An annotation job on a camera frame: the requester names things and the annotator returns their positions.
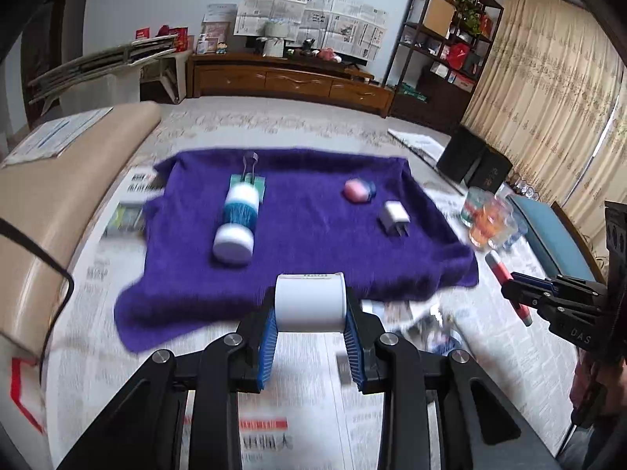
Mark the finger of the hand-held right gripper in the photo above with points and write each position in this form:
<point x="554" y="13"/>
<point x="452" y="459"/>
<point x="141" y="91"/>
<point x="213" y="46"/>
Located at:
<point x="526" y="297"/>
<point x="534" y="280"/>

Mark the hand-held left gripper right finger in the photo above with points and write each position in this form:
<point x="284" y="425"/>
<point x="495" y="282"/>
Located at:
<point x="355" y="352"/>

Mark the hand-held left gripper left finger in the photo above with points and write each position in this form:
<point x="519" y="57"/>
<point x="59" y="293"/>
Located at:
<point x="267" y="347"/>

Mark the red pink pen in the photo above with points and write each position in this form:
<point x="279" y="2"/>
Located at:
<point x="499" y="269"/>

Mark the white cylinder roll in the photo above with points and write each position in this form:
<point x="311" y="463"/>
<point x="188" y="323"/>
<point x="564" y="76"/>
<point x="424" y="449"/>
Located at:
<point x="309" y="303"/>

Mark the blue white bottle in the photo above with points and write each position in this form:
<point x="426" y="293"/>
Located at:
<point x="237" y="225"/>

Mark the white charger plug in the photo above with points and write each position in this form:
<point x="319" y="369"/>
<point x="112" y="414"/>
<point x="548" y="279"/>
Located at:
<point x="394" y="216"/>

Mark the pink blue eraser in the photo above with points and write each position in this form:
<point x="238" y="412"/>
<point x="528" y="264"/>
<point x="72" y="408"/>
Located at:
<point x="357" y="191"/>

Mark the green binder clip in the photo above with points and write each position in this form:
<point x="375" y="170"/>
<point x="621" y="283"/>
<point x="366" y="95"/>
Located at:
<point x="251" y="183"/>

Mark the person's right hand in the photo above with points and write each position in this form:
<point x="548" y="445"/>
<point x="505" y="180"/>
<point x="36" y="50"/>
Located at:
<point x="583" y="382"/>

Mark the blue cushioned bench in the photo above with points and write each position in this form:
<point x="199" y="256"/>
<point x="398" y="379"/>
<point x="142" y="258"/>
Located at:
<point x="548" y="235"/>

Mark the blue glass cup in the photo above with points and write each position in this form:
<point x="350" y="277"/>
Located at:
<point x="520" y="232"/>

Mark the clear glass cup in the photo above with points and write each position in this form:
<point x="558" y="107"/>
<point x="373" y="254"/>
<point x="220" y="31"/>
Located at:
<point x="509" y="232"/>

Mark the pink glass cup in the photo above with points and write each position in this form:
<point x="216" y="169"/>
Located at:
<point x="500" y="205"/>

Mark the newspaper spread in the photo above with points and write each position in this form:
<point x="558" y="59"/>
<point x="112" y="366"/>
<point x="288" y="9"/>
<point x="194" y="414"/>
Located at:
<point x="313" y="431"/>

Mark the teal glass cup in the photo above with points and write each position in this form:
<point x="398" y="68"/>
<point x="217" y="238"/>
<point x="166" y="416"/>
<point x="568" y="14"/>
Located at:
<point x="472" y="205"/>

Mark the dark square tin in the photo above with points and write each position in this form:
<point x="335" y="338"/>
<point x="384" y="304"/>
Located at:
<point x="494" y="171"/>

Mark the purple towel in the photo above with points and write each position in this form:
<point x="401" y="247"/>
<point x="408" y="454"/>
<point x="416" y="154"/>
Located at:
<point x="303" y="235"/>

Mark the black cylinder canister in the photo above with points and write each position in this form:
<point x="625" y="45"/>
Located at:
<point x="460" y="154"/>

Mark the folded newspaper under canisters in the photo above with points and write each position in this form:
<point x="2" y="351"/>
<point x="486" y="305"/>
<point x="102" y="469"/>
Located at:
<point x="416" y="144"/>

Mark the beige patterned curtain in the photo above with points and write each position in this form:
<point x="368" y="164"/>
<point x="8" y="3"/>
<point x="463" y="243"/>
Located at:
<point x="553" y="98"/>

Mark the dark wooden shelf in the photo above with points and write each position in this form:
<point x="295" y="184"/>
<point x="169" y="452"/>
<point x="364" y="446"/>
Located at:
<point x="441" y="58"/>

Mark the beige curved bench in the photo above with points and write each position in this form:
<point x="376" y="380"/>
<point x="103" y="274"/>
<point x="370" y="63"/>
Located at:
<point x="59" y="205"/>

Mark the wooden cabinet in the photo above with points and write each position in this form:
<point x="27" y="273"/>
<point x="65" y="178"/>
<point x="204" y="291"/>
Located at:
<point x="284" y="83"/>

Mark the white plastic stool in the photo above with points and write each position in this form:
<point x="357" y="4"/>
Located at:
<point x="169" y="76"/>

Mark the translucent storage box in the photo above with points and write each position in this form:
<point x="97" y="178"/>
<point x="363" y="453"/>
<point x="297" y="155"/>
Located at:
<point x="112" y="90"/>

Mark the dark tea tray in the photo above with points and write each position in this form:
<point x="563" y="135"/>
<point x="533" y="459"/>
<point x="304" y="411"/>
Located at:
<point x="313" y="51"/>

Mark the white paper sheet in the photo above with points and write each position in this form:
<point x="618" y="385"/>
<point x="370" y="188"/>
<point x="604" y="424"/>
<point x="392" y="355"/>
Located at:
<point x="54" y="134"/>

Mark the white wrapped bundle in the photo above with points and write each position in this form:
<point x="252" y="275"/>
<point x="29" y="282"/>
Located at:
<point x="275" y="41"/>

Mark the pink picture card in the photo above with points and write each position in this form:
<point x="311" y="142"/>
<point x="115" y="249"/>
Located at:
<point x="215" y="34"/>

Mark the red gift boxes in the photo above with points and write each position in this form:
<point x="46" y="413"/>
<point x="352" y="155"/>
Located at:
<point x="171" y="38"/>

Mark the folded grey boards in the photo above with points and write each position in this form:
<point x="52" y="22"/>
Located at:
<point x="98" y="63"/>

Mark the dark wooden door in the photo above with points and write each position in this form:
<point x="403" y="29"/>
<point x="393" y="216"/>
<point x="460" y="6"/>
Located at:
<point x="44" y="44"/>

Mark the wall newspapers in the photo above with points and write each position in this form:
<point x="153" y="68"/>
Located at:
<point x="318" y="19"/>

